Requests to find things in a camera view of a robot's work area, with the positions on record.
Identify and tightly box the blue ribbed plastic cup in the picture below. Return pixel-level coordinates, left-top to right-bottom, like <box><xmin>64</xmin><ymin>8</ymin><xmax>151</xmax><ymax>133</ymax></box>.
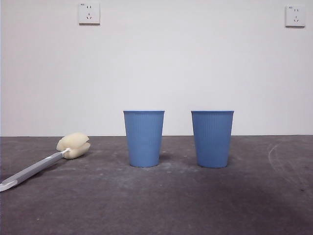
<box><xmin>123</xmin><ymin>110</ymin><xmax>165</xmax><ymax>168</ymax></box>
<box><xmin>190</xmin><ymin>110</ymin><xmax>235</xmax><ymax>169</ymax></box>

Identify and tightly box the grey handled sponge cup brush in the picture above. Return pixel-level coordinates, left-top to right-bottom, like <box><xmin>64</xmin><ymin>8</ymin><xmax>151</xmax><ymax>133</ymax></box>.
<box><xmin>0</xmin><ymin>132</ymin><xmax>91</xmax><ymax>192</ymax></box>

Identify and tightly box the white wall socket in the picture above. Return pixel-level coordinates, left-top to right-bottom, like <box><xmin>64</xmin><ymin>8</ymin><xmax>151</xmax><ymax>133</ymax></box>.
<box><xmin>78</xmin><ymin>2</ymin><xmax>101</xmax><ymax>26</ymax></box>
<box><xmin>285</xmin><ymin>5</ymin><xmax>307</xmax><ymax>28</ymax></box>

